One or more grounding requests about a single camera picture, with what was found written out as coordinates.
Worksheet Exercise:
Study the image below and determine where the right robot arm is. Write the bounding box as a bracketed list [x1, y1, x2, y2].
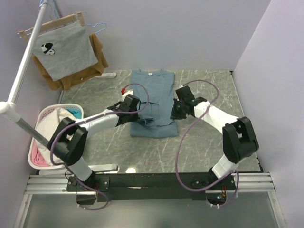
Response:
[171, 85, 259, 190]

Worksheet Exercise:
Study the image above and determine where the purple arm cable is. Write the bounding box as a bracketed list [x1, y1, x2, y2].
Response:
[175, 79, 239, 209]
[49, 83, 150, 211]

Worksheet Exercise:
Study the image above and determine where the black mounting beam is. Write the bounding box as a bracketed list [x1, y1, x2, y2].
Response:
[66, 172, 236, 201]

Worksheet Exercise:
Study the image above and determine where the white clothes rack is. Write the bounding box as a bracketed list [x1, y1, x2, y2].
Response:
[0, 0, 118, 176]

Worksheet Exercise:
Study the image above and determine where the white perforated laundry basket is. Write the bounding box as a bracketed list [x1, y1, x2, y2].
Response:
[28, 103, 84, 170]

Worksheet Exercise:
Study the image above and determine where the aluminium rail frame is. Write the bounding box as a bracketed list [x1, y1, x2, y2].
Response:
[14, 173, 287, 228]

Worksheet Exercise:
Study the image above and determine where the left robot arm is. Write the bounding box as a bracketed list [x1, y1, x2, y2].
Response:
[47, 94, 140, 191]

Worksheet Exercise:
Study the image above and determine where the teal garment in basket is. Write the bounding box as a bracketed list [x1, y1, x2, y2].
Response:
[66, 108, 83, 119]

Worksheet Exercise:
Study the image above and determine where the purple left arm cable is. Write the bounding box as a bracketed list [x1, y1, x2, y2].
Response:
[49, 83, 150, 211]

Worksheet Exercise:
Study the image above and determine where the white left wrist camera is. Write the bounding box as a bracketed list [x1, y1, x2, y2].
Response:
[121, 88, 133, 100]

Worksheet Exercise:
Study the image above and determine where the grey panda t shirt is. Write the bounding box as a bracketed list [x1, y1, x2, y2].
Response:
[33, 21, 98, 81]

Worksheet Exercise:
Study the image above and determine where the blue wire hanger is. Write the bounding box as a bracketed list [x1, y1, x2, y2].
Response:
[39, 0, 107, 34]

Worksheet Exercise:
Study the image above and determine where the brown hanging shirt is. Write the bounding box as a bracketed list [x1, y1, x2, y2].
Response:
[32, 33, 109, 91]

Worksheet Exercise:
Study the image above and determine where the blue t shirt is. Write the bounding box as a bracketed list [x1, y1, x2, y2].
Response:
[130, 69, 179, 138]

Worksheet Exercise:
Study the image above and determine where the wooden clip hanger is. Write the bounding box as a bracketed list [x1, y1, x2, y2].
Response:
[17, 11, 87, 43]

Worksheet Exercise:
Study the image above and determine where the pink garment in basket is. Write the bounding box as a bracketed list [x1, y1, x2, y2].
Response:
[31, 141, 49, 167]

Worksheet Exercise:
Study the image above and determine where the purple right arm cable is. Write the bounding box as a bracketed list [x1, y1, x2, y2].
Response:
[175, 79, 239, 209]

